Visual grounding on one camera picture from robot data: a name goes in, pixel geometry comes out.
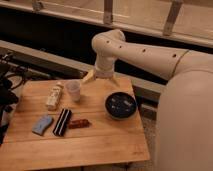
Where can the black equipment with cables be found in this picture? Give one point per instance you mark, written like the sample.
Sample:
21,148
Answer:
10,78

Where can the blue sponge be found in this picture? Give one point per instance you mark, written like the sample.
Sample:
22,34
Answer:
42,124

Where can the metal window rail frame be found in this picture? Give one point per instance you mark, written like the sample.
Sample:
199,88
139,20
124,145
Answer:
188,21

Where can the dark round bowl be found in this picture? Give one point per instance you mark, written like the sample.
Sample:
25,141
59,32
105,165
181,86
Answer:
120,105

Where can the white ceramic cup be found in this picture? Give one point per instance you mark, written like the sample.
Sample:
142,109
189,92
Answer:
73,89

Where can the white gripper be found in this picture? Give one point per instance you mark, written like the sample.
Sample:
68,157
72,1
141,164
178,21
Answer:
101,72

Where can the black white striped box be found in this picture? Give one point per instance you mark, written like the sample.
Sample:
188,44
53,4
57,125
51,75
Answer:
61,123

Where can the red brown snack bar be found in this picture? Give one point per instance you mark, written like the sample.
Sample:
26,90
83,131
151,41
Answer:
81,123

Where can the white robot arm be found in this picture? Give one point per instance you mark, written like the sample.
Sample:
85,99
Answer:
184,128

